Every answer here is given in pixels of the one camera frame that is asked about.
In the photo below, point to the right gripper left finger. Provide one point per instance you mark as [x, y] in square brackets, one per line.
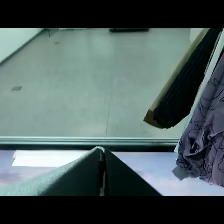
[80, 180]

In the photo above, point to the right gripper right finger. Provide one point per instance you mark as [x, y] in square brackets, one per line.
[126, 181]

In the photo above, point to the grey-green garment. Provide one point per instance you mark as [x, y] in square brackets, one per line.
[20, 186]

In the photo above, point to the purple patterned garment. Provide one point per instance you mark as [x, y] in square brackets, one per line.
[203, 140]

